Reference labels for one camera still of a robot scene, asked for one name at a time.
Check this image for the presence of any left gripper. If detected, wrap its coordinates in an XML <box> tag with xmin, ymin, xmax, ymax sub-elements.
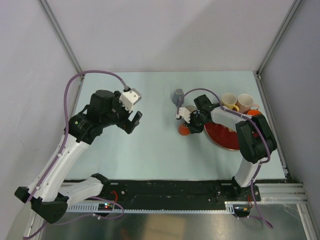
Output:
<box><xmin>101</xmin><ymin>91</ymin><xmax>142</xmax><ymax>134</ymax></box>

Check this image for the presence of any small orange mug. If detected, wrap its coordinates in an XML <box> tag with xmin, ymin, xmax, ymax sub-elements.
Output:
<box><xmin>178</xmin><ymin>122</ymin><xmax>191</xmax><ymax>136</ymax></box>

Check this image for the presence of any yellow mug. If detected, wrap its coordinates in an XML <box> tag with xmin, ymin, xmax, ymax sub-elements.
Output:
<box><xmin>221</xmin><ymin>93</ymin><xmax>240</xmax><ymax>112</ymax></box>

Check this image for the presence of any pink mug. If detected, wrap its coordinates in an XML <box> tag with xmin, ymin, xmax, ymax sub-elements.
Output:
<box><xmin>236</xmin><ymin>93</ymin><xmax>260</xmax><ymax>114</ymax></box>

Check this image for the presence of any large orange mug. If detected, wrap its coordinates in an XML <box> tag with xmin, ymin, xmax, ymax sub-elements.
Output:
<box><xmin>247</xmin><ymin>109</ymin><xmax>262</xmax><ymax>116</ymax></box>

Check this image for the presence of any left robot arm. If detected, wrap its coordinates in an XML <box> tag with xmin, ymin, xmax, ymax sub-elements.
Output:
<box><xmin>14</xmin><ymin>88</ymin><xmax>142</xmax><ymax>224</ymax></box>

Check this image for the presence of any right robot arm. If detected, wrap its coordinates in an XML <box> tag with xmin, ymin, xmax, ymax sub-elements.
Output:
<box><xmin>176</xmin><ymin>94</ymin><xmax>277</xmax><ymax>201</ymax></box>

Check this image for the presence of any blue mug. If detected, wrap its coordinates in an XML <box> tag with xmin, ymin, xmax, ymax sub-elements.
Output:
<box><xmin>185</xmin><ymin>105</ymin><xmax>197</xmax><ymax>113</ymax></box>

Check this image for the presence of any grey purple mug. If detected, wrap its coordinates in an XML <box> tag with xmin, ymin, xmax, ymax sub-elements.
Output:
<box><xmin>172</xmin><ymin>88</ymin><xmax>185</xmax><ymax>108</ymax></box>

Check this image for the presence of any red round tray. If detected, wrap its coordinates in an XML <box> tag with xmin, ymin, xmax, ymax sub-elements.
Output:
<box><xmin>204</xmin><ymin>122</ymin><xmax>251</xmax><ymax>151</ymax></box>

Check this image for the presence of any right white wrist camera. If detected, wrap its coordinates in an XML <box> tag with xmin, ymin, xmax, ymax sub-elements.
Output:
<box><xmin>175</xmin><ymin>107</ymin><xmax>191</xmax><ymax>124</ymax></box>

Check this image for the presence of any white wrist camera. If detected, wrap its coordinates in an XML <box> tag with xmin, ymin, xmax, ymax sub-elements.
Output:
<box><xmin>175</xmin><ymin>107</ymin><xmax>191</xmax><ymax>124</ymax></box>
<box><xmin>119</xmin><ymin>88</ymin><xmax>142</xmax><ymax>113</ymax></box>

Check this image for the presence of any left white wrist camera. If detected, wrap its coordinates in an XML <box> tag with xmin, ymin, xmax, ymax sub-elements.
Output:
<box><xmin>119</xmin><ymin>88</ymin><xmax>142</xmax><ymax>113</ymax></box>

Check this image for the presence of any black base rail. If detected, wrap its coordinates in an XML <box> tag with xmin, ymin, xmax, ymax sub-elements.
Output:
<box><xmin>82</xmin><ymin>178</ymin><xmax>262</xmax><ymax>211</ymax></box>

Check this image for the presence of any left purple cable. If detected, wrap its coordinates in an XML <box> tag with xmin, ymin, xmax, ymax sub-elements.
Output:
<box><xmin>22</xmin><ymin>69</ymin><xmax>129</xmax><ymax>238</ymax></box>

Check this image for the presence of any white slotted cable duct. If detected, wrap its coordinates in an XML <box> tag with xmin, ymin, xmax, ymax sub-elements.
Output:
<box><xmin>66</xmin><ymin>202</ymin><xmax>235</xmax><ymax>214</ymax></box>

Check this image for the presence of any left aluminium frame post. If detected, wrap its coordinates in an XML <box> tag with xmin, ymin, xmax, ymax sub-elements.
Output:
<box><xmin>37</xmin><ymin>0</ymin><xmax>83</xmax><ymax>73</ymax></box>

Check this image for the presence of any aluminium frame post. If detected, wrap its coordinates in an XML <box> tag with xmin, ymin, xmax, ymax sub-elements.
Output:
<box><xmin>255</xmin><ymin>0</ymin><xmax>305</xmax><ymax>80</ymax></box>
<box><xmin>37</xmin><ymin>0</ymin><xmax>83</xmax><ymax>73</ymax></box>

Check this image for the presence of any right aluminium frame post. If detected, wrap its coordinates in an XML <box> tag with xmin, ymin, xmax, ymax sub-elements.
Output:
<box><xmin>255</xmin><ymin>0</ymin><xmax>305</xmax><ymax>80</ymax></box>

